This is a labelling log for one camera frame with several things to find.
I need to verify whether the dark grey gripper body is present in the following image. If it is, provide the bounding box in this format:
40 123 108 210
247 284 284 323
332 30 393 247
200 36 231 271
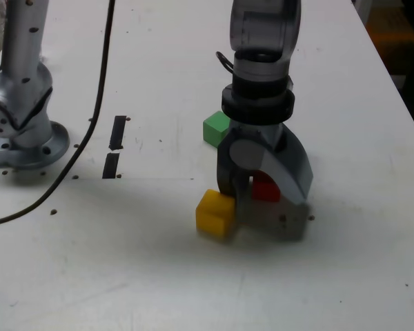
226 121 287 153

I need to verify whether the green cube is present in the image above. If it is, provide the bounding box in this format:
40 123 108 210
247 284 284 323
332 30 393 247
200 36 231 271
202 110 230 150

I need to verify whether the yellow cube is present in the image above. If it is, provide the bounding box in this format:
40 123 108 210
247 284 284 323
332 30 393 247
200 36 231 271
195 188 236 236

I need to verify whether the black tape strip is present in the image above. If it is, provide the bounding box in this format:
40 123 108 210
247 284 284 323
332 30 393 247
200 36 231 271
101 115 128 179

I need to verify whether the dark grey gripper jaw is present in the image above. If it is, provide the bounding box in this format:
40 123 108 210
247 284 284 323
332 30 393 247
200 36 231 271
216 134 255 227

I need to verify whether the red cube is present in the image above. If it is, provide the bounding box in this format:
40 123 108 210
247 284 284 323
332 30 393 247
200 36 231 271
251 172 282 203

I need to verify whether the black cable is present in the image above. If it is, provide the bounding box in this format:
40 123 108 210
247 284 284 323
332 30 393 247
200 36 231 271
0 0 117 228

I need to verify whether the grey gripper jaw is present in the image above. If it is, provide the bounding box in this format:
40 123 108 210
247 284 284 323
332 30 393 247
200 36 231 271
228 123 314 208

